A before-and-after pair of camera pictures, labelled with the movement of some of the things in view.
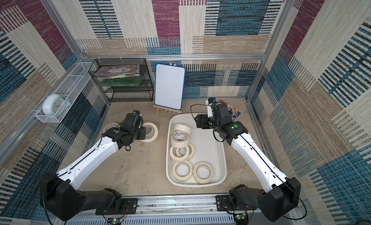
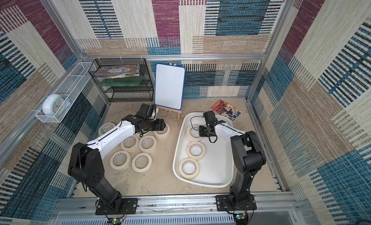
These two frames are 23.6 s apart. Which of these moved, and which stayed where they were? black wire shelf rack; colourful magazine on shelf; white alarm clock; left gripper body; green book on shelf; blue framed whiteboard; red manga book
Moved: left gripper body
Stayed: green book on shelf; blue framed whiteboard; black wire shelf rack; colourful magazine on shelf; white alarm clock; red manga book
